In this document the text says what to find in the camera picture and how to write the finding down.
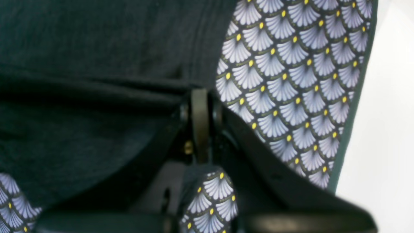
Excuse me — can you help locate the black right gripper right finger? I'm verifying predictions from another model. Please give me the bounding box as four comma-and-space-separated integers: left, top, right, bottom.
210, 94, 378, 233

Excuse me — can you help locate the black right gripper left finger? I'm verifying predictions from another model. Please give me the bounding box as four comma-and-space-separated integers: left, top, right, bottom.
34, 95, 191, 233

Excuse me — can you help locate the dark grey T-shirt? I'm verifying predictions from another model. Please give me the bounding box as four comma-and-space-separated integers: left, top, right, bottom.
1, 0, 237, 208

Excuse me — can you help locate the white side cabinet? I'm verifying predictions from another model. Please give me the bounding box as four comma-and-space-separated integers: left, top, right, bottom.
336, 0, 414, 233

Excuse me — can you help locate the fan-patterned tablecloth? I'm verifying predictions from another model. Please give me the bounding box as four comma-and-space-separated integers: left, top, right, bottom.
1, 0, 378, 233

